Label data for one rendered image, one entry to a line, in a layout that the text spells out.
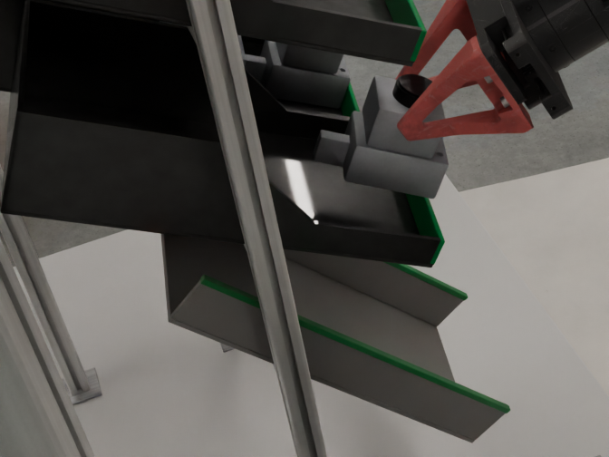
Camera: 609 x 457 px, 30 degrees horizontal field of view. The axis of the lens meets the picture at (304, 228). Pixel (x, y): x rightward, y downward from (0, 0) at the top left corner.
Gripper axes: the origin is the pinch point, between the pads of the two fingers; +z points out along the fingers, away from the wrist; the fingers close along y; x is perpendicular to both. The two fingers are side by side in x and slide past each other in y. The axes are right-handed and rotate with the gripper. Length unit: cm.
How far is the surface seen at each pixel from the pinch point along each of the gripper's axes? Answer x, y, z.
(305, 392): 9.9, 8.8, 15.6
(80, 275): 18, -37, 52
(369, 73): 104, -203, 53
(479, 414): 24.5, 3.5, 9.4
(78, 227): 72, -155, 121
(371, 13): -7.7, 1.1, -1.9
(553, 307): 42.4, -22.8, 6.5
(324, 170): 2.7, -3.1, 8.4
